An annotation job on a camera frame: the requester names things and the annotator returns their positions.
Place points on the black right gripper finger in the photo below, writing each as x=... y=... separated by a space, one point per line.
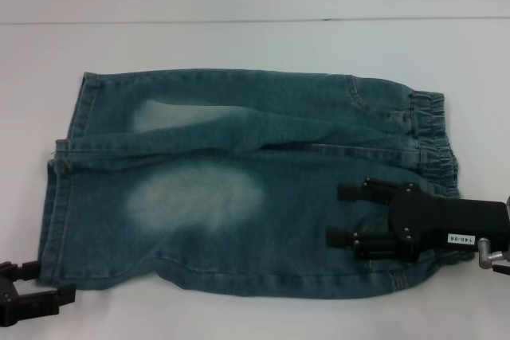
x=366 y=243
x=364 y=192

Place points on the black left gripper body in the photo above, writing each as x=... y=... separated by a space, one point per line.
x=5 y=300

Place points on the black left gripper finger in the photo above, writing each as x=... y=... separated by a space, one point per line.
x=24 y=270
x=44 y=298

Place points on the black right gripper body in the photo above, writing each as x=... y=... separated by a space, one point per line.
x=446 y=218

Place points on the blue denim shorts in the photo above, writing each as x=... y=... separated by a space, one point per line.
x=259 y=137

